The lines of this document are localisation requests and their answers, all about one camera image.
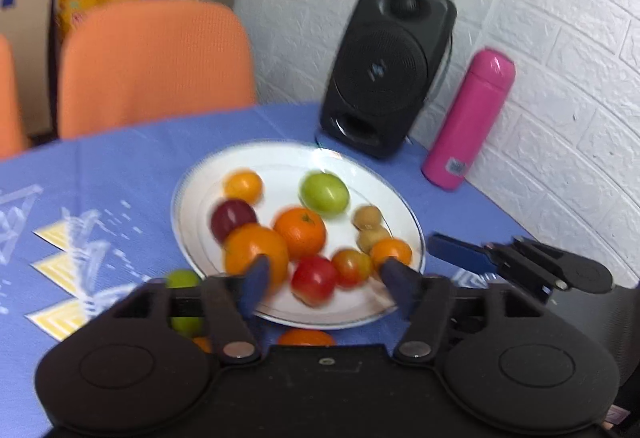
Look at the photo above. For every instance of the yellow-green grape back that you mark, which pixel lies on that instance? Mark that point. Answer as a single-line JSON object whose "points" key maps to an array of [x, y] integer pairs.
{"points": [[367, 217]]}

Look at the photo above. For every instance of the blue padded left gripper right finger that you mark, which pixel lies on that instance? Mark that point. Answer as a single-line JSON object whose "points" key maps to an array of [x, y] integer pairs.
{"points": [[425, 301]]}

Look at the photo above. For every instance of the pink thermos bottle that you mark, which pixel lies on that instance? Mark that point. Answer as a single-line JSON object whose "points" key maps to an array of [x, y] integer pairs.
{"points": [[473, 113]]}

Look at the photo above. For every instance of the small red tomato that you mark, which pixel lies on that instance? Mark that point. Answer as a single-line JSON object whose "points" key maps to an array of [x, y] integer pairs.
{"points": [[314, 281]]}

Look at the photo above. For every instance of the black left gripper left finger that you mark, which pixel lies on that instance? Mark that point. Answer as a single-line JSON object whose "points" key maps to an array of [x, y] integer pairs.
{"points": [[228, 303]]}

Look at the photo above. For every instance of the orange chair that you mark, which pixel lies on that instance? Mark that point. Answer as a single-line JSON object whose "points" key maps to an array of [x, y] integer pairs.
{"points": [[136, 61], [13, 139]]}

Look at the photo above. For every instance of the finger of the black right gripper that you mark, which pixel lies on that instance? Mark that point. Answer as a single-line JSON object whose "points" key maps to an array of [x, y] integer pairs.
{"points": [[463, 255]]}

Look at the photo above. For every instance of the small orange kumquat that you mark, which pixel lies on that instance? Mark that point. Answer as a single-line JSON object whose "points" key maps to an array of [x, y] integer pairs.
{"points": [[244, 184]]}

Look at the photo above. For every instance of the white ceramic plate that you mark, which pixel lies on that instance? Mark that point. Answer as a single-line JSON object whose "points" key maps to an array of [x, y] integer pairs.
{"points": [[282, 167]]}

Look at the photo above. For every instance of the orange chair right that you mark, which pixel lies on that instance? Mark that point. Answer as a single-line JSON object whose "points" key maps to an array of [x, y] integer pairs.
{"points": [[136, 61]]}

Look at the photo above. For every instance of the orange chair left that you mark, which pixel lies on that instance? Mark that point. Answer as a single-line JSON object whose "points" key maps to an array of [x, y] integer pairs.
{"points": [[13, 139]]}

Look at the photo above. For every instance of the large orange in plate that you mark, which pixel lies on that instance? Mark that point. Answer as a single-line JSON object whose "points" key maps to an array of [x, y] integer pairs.
{"points": [[246, 243]]}

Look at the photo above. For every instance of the red yellow apple fruit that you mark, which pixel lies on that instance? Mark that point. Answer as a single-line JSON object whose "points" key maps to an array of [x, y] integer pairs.
{"points": [[353, 268]]}

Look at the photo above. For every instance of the green lime fruit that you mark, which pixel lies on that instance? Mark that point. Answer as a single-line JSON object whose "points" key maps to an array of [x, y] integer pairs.
{"points": [[183, 311]]}

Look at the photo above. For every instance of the brown paper bag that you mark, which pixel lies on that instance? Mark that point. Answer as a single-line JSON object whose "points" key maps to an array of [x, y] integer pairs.
{"points": [[28, 25]]}

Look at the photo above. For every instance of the dark red plum on table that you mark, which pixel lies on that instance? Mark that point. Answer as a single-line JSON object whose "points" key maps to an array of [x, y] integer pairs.
{"points": [[389, 248]]}

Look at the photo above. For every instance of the black speaker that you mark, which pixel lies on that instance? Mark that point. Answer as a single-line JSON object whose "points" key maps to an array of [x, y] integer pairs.
{"points": [[384, 69]]}

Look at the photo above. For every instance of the orange tangerine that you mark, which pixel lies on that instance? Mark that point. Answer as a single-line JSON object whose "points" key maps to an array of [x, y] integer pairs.
{"points": [[303, 230], [203, 343]]}

